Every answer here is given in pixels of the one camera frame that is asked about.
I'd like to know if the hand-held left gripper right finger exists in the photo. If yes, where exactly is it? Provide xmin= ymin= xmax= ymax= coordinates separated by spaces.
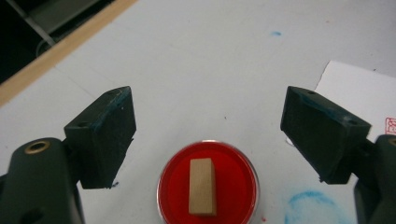
xmin=279 ymin=85 xmax=373 ymax=185

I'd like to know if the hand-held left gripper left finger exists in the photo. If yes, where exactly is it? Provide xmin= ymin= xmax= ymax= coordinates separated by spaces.
xmin=63 ymin=85 xmax=137 ymax=190

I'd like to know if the round red ink pad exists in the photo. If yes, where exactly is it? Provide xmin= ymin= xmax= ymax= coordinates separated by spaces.
xmin=156 ymin=140 xmax=261 ymax=224

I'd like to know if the wooden stamp block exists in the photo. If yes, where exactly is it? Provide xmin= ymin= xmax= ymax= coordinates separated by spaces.
xmin=188 ymin=157 xmax=219 ymax=217

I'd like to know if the white paper sheet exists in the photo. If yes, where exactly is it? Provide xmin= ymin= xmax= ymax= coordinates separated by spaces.
xmin=285 ymin=60 xmax=396 ymax=147

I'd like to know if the grey metal rack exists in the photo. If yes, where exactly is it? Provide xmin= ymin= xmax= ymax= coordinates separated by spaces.
xmin=5 ymin=0 xmax=106 ymax=49

